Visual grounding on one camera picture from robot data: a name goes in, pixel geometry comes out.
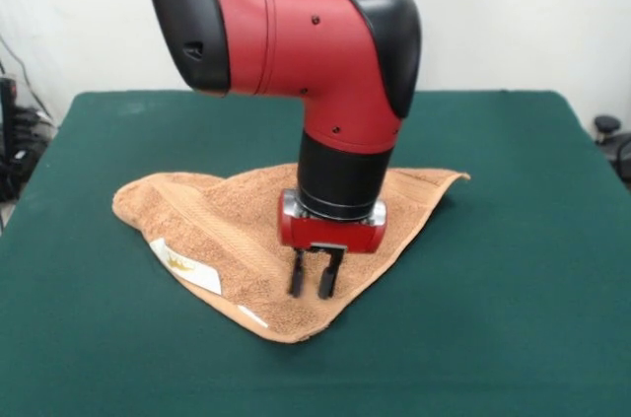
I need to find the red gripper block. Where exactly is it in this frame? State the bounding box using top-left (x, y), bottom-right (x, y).
top-left (276, 189), bottom-right (389, 300)

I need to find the tan terry towel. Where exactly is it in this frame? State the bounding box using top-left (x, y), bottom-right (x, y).
top-left (111, 163), bottom-right (471, 344)

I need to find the dark green table cloth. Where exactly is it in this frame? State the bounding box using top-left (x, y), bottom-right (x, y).
top-left (0, 89), bottom-right (631, 417)

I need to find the black office chair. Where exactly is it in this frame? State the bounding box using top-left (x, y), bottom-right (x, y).
top-left (593, 114), bottom-right (631, 191)

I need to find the black equipment box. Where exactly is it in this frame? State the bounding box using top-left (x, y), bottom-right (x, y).
top-left (0, 75), bottom-right (20, 162)

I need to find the black cable bundle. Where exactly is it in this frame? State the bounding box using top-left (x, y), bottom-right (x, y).
top-left (0, 105), bottom-right (56, 204)

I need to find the grey wall cable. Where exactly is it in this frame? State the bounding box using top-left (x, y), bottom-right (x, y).
top-left (0, 35), bottom-right (55, 122)

